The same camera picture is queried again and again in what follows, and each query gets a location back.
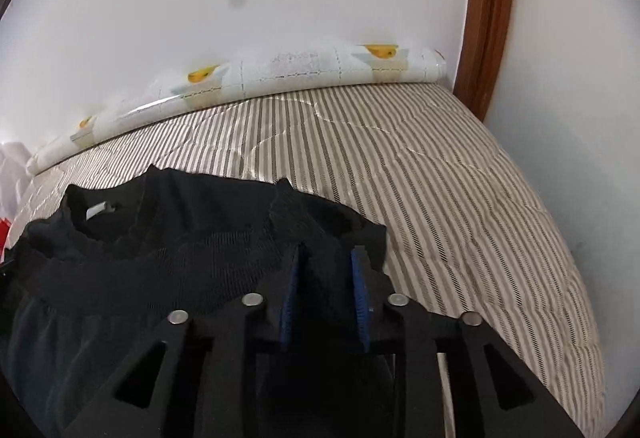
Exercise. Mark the brown wooden frame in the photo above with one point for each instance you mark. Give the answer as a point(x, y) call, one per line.
point(487, 17)

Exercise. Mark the white plastic bag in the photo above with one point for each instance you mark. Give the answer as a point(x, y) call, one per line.
point(12, 178)

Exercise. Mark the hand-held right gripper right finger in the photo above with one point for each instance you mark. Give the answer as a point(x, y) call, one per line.
point(360, 298)

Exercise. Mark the red paper shopping bag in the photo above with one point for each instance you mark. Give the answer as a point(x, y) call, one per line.
point(4, 238)

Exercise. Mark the striped quilted mat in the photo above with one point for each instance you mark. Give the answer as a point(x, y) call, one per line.
point(425, 198)

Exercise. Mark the black sweatshirt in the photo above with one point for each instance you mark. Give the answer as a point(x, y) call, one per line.
point(150, 268)

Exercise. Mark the rolled fruit print tablecloth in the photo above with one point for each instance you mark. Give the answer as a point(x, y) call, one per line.
point(300, 67)

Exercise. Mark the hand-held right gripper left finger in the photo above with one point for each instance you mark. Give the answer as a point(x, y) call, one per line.
point(287, 303)

